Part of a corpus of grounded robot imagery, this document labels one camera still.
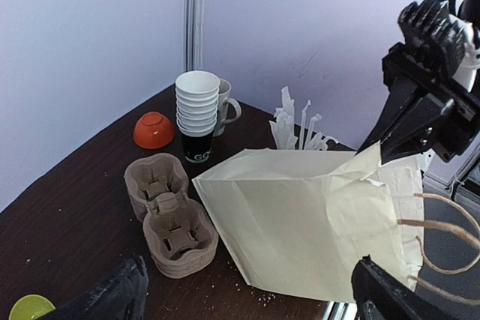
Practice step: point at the white paper takeout bag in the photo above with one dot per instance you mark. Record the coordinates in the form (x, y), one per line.
(297, 222)

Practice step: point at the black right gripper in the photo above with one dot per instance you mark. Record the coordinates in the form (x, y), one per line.
(424, 110)

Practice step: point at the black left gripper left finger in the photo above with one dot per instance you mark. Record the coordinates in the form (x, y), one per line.
(121, 295)

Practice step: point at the ceramic mug with tree print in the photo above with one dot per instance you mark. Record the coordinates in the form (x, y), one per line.
(228, 110)

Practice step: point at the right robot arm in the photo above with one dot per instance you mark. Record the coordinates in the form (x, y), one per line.
(433, 82)

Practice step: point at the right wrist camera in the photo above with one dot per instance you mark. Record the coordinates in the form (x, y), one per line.
(441, 42)

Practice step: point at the orange plastic bowl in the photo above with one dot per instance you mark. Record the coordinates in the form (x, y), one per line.
(153, 131)

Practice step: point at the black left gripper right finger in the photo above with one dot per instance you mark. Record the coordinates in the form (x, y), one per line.
(378, 295)

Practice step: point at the stack of white paper cups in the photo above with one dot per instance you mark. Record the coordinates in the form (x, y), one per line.
(196, 98)

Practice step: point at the stack of cardboard cup carriers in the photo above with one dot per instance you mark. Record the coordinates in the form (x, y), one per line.
(180, 236)

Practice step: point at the glass of white wrapped straws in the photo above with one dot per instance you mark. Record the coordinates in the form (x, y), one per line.
(288, 135)

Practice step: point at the green plastic bowl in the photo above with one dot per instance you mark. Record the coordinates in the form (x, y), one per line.
(31, 307)

